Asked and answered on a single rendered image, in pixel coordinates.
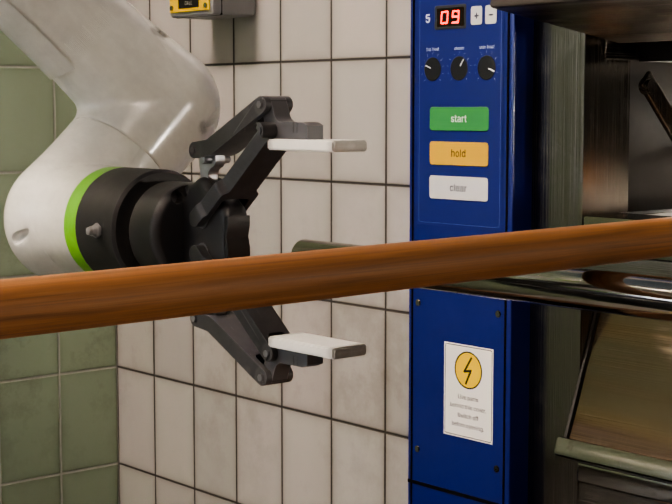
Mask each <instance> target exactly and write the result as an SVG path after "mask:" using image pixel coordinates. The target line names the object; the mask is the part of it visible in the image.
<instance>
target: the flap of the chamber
mask: <svg viewBox="0 0 672 504"><path fill-rule="evenodd" d="M490 6H491V7H492V8H494V9H498V10H502V11H505V12H509V13H512V14H516V15H519V16H523V17H527V18H530V19H534V20H537V21H541V22H545V23H548V24H552V25H555V26H559V27H563V28H566V29H570V30H573V31H577V32H581V33H584V34H588V35H591V36H595V37H599V38H602V39H606V40H609V41H613V42H617V43H636V42H659V41H672V0H491V1H490Z"/></svg>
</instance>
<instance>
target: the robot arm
mask: <svg viewBox="0 0 672 504"><path fill-rule="evenodd" d="M0 30H1V31H2V32H3V33H4V34H5V35H6V36H7V37H8V38H9V39H10V40H11V41H12V42H13V43H14V44H15V45H16V46H17V47H18V48H19V49H21V50H22V51H23V52H24V53H25V54H26V55H27V56H28V57H29V58H30V59H31V60H32V61H33V62H34V63H35V64H36V65H37V67H38V68H39V69H40V70H41V71H42V72H43V73H44V74H45V75H46V76H47V77H48V78H49V79H50V80H51V79H53V80H54V81H55V82H56V84H57V85H58V86H59V87H60V88H61V89H62V90H63V91H64V92H65V93H66V94H67V95H68V96H69V98H70V99H71V100H72V101H73V102H74V103H75V105H76V109H77V113H76V116H75V118H74V120H73V121H72V122H71V123H70V124H69V125H68V126H67V128H66V129H65V130H64V131H63V132H62V133H61V134H60V135H59V137H58V138H57V139H56V140H55V141H54V142H53V143H52V144H51V145H50V146H49V147H48V148H47V149H46V150H45V152H44V153H43V154H42V155H41V156H39V157H38V158H37V159H36V160H35V161H34V162H33V163H32V164H31V165H30V166H29V167H28V168H27V169H26V170H25V171H24V172H23V173H22V174H21V175H20V176H19V177H18V178H17V180H16V181H15V183H14V184H13V186H12V188H11V189H10V191H9V194H8V196H7V199H6V203H5V208H4V229H5V234H6V237H7V240H8V243H9V245H10V247H11V249H12V251H13V253H14V254H15V256H16V257H17V258H18V260H19V261H20V262H21V263H22V264H23V265H24V266H25V267H26V268H27V269H29V270H30V271H31V272H33V273H34V274H36V275H38V276H43V275H54V274H64V273H75V272H86V271H96V270H107V269H118V268H129V267H139V266H150V265H161V264H172V263H182V262H193V261H204V260H214V259H225V258H236V257H247V256H250V244H249V238H248V234H249V228H250V215H247V213H246V211H247V209H248V208H249V207H250V205H251V204H252V203H253V201H254V200H255V199H256V197H257V196H258V192H257V189H258V188H259V187H260V185H261V184H262V183H263V181H264V180H265V179H266V177H267V176H268V175H269V173H270V172H271V171H272V169H273V168H274V167H275V165H276V164H277V163H278V161H279V160H280V159H281V157H282V156H283V155H284V153H285V152H286V151H311V152H365V150H367V142H365V140H341V139H323V125H322V124H321V123H319V122H295V121H293V120H292V118H291V116H290V112H291V110H292V108H293V101H292V99H291V98H290V97H289V96H258V97H257V98H256V99H255V100H253V101H252V102H251V103H250V104H249V105H247V106H246V107H245V108H244V109H243V110H241V111H240V112H239V113H238V114H237V115H235V116H234V117H233V118H232V119H231V120H229V121H228V122H227V123H226V124H225V125H223V126H222V127H221V128H220V129H219V130H217V131H216V129H217V127H218V123H219V119H220V112H221V102H220V95H219V91H218V87H217V84H216V82H215V80H214V78H213V76H212V74H211V73H210V71H209V70H208V68H207V67H206V66H205V65H204V64H203V63H202V62H201V61H200V60H199V59H198V58H196V57H195V56H194V55H193V54H191V53H190V52H189V51H187V50H186V49H185V48H184V47H182V46H181V45H180V44H178V43H177V42H176V41H175V40H173V39H172V38H171V37H170V36H168V35H167V34H166V33H165V32H163V31H162V30H161V29H160V28H159V27H157V26H156V25H155V24H154V23H153V22H151V21H150V20H149V19H148V18H147V17H145V16H144V15H143V14H142V13H141V12H140V11H138V10H137V9H136V8H135V7H134V6H133V5H131V4H130V3H129V2H127V1H126V0H0ZM244 148H245V149H244ZM243 149H244V150H243ZM242 150H243V152H242V153H241V155H240V156H239V157H238V159H237V160H236V161H235V163H234V164H233V166H232V167H231V168H230V170H229V171H228V172H227V174H226V175H225V177H224V178H223V179H221V178H219V177H218V172H219V170H220V168H222V167H223V166H224V165H225V163H230V161H231V157H230V156H233V155H236V154H238V153H239V152H241V151H242ZM195 158H199V165H200V178H199V179H198V180H196V181H195V182H192V181H191V180H190V179H188V178H187V177H186V176H184V175H182V172H183V171H184V170H185V169H186V168H187V167H188V166H189V165H190V163H191V162H192V161H193V160H194V159H195ZM190 321H191V323H192V325H193V326H195V327H197V328H200V329H202V330H205V331H207V332H208V333H209V334H210V335H211V336H212V337H213V338H214V339H215V340H216V341H217V342H218V343H219V344H220V345H221V346H222V347H223V348H224V349H225V350H226V351H227V352H228V353H229V354H230V355H231V356H232V357H233V358H234V359H235V360H236V361H237V362H238V363H239V365H240V366H241V367H242V368H243V369H244V370H245V371H246V372H247V373H248V374H249V375H250V376H251V377H252V378H253V379H254V380H255V381H256V382H257V383H258V384H259V385H260V386H266V385H273V384H279V383H286V382H290V381H292V379H293V371H292V368H291V367H290V366H291V365H293V366H298V367H302V368H303V367H310V366H317V365H320V364H323V358H328V359H333V360H334V359H341V358H348V357H355V356H361V355H365V354H366V345H365V344H363V343H357V342H352V341H346V340H341V339H335V338H330V337H325V336H319V335H314V334H308V333H303V332H298V333H290V332H289V331H288V329H287V328H286V326H285V325H284V323H283V322H282V320H281V319H280V317H279V316H278V314H277V313H276V311H275V310H274V308H273V307H272V306H267V307H259V308H251V309H243V310H235V311H233V312H232V311H227V312H219V313H211V314H203V315H194V316H190Z"/></svg>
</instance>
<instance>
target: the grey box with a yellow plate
mask: <svg viewBox="0 0 672 504"><path fill-rule="evenodd" d="M254 14H255V0H170V16H171V17H173V18H177V19H180V18H184V19H204V20H214V19H227V18H240V17H251V16H253V15H254Z"/></svg>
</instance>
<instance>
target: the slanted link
mask: <svg viewBox="0 0 672 504"><path fill-rule="evenodd" d="M638 88H639V91H640V93H641V94H643V95H644V96H645V97H646V99H647V101H648V102H649V104H650V106H651V107H652V109H653V111H654V113H655V114H656V116H657V118H658V119H659V121H660V123H661V124H662V126H663V128H664V129H665V131H666V133H667V135H668V136H669V138H670V140H671V141H672V107H671V105H670V103H669V102H668V100H667V98H666V96H665V95H664V93H663V91H662V90H661V88H660V86H659V84H658V83H657V81H656V79H655V77H654V76H653V74H652V72H651V71H647V72H646V74H645V75H644V77H643V78H642V79H641V80H640V82H639V85H638Z"/></svg>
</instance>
